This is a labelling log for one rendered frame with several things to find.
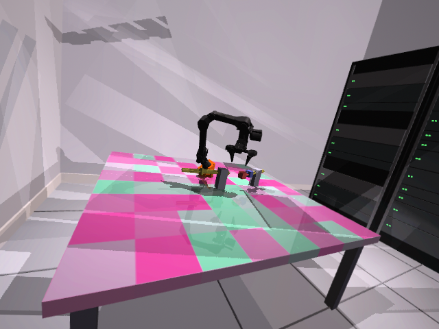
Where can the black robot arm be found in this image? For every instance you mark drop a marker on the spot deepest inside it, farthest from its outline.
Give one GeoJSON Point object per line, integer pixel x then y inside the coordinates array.
{"type": "Point", "coordinates": [242, 123]}

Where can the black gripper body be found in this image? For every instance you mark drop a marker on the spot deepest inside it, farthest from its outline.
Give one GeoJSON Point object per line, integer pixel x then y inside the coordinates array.
{"type": "Point", "coordinates": [249, 152]}

